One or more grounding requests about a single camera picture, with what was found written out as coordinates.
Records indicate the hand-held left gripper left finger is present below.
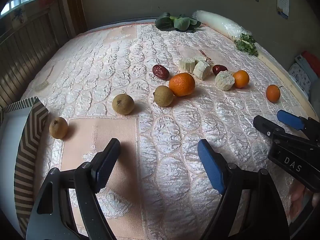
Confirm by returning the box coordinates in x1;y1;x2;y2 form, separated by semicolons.
26;138;121;240

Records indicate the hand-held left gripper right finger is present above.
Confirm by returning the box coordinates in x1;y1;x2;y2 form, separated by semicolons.
197;139;292;240

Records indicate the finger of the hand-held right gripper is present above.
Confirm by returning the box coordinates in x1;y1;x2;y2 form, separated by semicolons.
253;115;287;140
277;109;309;132

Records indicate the small orange with stem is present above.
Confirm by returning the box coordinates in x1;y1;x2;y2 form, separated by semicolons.
266;84;284;103

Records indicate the brown longan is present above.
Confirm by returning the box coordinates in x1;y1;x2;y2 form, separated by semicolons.
112;94;135;116
49;117;69;139
153;85;174;107

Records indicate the striped cardboard box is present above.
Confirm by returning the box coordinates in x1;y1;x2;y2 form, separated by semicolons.
0;96;49;238

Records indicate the large orange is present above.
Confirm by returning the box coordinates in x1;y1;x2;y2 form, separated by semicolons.
169;72;196;97

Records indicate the red date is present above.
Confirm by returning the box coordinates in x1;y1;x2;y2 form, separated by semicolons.
152;64;170;81
212;64;228;76

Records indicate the person's right hand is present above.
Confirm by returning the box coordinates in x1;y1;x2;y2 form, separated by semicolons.
291;180;314;218

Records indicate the floral patterned fabric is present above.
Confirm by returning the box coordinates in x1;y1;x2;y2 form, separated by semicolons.
287;62;312;93

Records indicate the red cloth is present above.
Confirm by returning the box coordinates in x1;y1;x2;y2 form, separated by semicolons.
301;51;320;75

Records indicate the green coriander bunch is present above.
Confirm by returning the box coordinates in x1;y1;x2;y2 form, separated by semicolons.
235;33;259;57

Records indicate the plastic-wrapped white radish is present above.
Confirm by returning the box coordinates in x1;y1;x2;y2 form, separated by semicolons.
192;10;253;40

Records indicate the green bok choy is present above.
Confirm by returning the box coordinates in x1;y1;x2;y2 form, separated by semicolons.
154;12;202;32

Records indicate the floral wall picture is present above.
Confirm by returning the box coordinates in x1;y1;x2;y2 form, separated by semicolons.
11;7;25;24

